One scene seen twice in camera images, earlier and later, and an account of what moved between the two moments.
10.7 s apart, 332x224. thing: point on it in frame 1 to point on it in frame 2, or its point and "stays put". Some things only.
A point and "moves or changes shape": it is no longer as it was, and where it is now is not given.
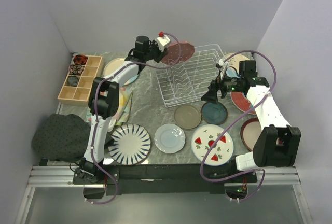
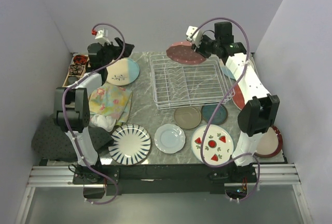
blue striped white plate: (129, 144) stays put
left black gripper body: (154, 52) to (111, 53)
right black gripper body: (231, 84) to (207, 46)
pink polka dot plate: (177, 52) moves or changes shape
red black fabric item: (80, 59) stays put
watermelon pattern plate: (204, 139) stays put
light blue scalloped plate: (169, 138) stays put
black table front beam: (132, 179) stays put
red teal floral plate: (242, 102) stays put
